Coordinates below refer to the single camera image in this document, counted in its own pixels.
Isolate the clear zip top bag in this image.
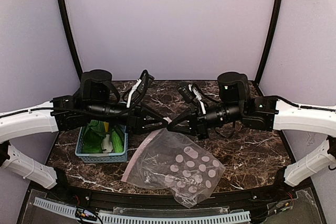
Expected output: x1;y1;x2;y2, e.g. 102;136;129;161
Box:
121;129;225;208

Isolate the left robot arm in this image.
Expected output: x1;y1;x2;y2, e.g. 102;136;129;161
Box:
1;69;168;190

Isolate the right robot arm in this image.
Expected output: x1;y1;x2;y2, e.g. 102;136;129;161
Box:
167;72;335;187

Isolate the green cucumber toy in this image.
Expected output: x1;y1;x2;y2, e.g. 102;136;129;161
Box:
111;125;125;153

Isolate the yellow corn toy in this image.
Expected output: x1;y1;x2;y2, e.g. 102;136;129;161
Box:
103;122;109;133

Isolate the white radish toy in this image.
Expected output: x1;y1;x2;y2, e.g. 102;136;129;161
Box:
101;134;113;153

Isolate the green leafy vegetable toy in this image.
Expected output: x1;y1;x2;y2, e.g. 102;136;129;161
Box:
82;120;106;154

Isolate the blue plastic basket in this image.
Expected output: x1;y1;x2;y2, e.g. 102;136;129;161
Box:
75;125;128;163

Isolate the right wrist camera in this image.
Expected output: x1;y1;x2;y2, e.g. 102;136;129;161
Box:
177;81;206;114

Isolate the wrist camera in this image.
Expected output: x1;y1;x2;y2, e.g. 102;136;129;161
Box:
123;70;155;108
177;81;206;114

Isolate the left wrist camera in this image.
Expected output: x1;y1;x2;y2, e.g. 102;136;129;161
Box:
123;70;155;108

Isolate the white slotted cable duct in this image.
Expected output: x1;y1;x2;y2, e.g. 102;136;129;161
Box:
33;197;250;223

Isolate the black front rail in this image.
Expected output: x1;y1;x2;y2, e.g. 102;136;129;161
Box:
47;178;312;214

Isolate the left black frame post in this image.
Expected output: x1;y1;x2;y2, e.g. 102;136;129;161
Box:
57;0;83;79

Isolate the black frame post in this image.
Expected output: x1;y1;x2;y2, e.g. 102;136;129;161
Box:
254;0;282;86
57;0;83;79

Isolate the right black frame post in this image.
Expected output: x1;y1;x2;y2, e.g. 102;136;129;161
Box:
254;0;282;86

